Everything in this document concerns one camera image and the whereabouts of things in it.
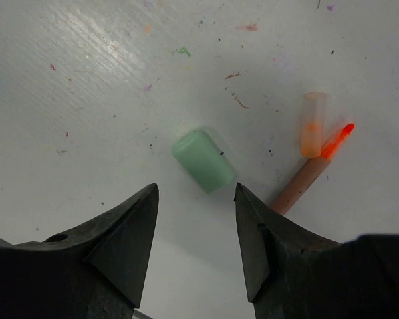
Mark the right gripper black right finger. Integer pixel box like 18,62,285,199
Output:
234,183,339,318

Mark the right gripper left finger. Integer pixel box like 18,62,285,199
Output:
45,183,159,318

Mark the orange thin pen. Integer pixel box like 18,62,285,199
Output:
270,123,355,215

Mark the green pen cap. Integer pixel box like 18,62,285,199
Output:
172,129,236,193

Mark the orange translucent pen cap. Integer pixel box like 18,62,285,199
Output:
300,92,327,158

